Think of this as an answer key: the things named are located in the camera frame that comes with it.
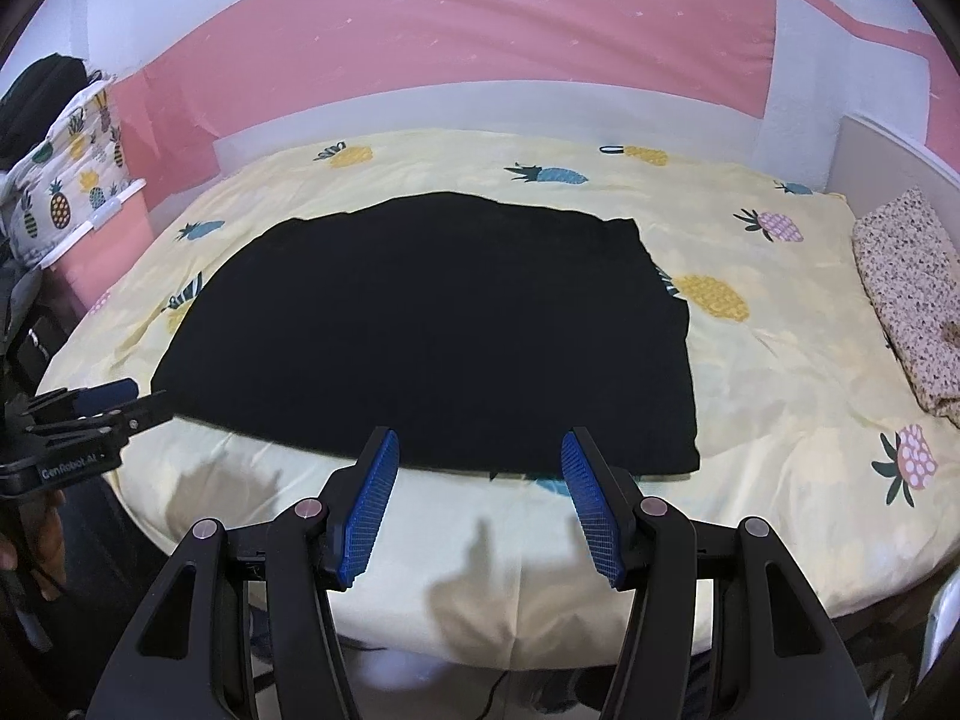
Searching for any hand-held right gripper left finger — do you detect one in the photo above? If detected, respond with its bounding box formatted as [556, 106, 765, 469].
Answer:
[94, 426, 401, 720]

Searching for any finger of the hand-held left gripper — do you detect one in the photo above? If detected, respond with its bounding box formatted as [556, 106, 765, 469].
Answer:
[97, 388, 170, 437]
[34, 379, 140, 422]

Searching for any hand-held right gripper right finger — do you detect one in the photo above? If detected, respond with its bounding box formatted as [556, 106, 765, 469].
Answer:
[561, 426, 875, 720]

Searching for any black jacket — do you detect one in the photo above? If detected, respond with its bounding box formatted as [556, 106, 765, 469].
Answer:
[150, 193, 702, 482]

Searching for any grey cloth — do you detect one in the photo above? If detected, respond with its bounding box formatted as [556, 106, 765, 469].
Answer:
[0, 262, 44, 365]

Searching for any white shelf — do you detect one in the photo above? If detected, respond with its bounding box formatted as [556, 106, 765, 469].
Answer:
[34, 178, 149, 272]

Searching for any white pineapple print bag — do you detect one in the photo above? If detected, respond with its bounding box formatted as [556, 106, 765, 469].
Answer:
[4, 82, 127, 267]

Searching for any yellow pineapple print bedsheet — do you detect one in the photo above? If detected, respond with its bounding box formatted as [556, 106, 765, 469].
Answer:
[34, 127, 960, 672]

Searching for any black bag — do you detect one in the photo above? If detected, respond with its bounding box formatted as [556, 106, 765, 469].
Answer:
[0, 52, 115, 158]

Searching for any floral speckled pillow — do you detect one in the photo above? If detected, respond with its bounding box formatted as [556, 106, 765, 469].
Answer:
[851, 186, 960, 428]

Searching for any white headboard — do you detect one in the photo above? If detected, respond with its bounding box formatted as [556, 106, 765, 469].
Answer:
[829, 114, 960, 241]

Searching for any black cable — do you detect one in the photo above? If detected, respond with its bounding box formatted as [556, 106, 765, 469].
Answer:
[478, 669, 527, 720]

